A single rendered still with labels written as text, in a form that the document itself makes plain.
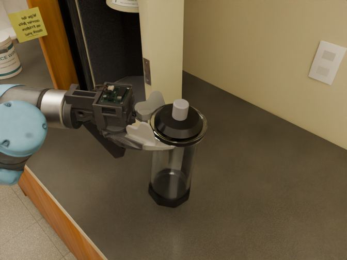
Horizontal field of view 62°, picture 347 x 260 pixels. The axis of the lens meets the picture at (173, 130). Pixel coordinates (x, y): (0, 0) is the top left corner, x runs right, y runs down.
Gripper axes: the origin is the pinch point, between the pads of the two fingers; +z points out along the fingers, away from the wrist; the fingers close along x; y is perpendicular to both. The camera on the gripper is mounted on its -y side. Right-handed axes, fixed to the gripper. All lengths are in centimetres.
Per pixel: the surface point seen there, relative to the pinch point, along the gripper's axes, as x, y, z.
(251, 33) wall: 52, -3, 18
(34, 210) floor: 41, -123, -90
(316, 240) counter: -5.5, -24.1, 34.0
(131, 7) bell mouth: 26.4, 12.4, -14.0
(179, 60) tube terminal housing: 26.3, -0.1, -2.2
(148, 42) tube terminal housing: 18.7, 8.0, -8.6
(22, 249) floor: 17, -122, -85
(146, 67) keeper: 19.0, 1.4, -9.3
